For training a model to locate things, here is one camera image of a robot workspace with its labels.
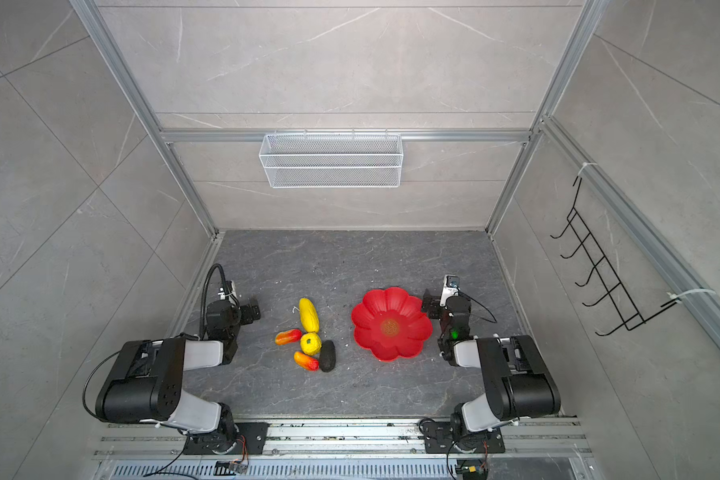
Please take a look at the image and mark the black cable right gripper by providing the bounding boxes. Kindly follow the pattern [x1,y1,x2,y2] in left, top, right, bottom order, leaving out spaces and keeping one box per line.
[458,290,499,325]

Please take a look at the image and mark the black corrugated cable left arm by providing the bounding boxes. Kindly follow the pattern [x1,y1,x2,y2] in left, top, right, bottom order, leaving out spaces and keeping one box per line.
[199,263,228,337]

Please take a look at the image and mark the aluminium rail at front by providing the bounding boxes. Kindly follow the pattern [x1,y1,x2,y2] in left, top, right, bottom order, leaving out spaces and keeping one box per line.
[82,417,602,479]

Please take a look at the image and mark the black wire hook rack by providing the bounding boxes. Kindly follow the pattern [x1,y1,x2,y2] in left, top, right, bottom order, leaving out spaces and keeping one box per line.
[549,177,681,337]

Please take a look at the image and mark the red orange fake mango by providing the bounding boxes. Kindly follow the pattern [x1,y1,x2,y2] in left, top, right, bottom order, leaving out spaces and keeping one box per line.
[275,329,303,346]
[293,351,320,371]

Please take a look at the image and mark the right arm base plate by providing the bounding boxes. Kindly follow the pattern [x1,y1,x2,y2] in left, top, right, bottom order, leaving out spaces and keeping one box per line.
[417,418,506,454]

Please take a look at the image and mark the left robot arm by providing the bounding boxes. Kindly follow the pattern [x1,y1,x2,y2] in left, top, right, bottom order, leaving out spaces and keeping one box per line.
[86,299,261,454]

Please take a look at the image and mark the red flower-shaped fruit bowl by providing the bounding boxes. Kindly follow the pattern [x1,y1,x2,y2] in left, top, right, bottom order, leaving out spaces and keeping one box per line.
[351,287,433,362]

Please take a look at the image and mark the white wire mesh basket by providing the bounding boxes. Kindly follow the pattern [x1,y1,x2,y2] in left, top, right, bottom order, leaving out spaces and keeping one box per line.
[259,133,404,189]

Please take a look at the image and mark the long yellow fake fruit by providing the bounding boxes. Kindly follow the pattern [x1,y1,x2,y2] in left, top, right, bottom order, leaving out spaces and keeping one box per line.
[298,297,320,333]

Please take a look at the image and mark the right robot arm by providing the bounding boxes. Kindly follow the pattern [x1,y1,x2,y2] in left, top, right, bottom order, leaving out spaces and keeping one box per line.
[421,287,562,442]

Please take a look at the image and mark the round yellow fake lemon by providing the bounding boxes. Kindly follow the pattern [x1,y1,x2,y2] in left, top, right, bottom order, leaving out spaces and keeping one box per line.
[300,332,322,357]

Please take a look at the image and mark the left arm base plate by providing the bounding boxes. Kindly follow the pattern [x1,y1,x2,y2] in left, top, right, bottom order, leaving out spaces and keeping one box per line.
[183,422,270,456]

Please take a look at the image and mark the dark fake avocado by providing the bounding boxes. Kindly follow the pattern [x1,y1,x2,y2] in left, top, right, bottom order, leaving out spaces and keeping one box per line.
[319,340,337,372]

